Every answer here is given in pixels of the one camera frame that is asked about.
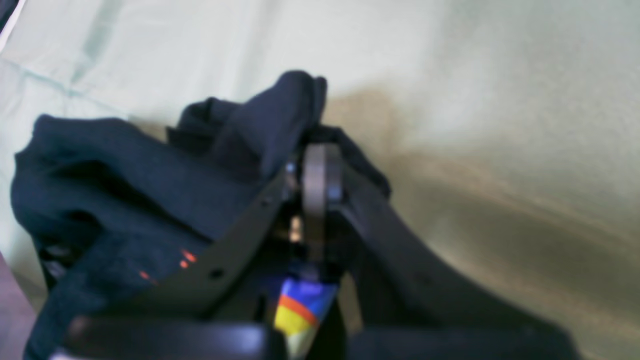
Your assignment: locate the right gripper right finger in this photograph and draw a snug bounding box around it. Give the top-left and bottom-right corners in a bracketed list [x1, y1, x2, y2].
[302, 143, 579, 360]

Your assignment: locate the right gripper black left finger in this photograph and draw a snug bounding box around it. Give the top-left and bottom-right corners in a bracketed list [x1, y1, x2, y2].
[52, 161, 298, 360]

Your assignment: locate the black T-shirt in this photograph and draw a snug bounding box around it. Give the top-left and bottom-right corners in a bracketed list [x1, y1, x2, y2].
[10, 71, 391, 360]

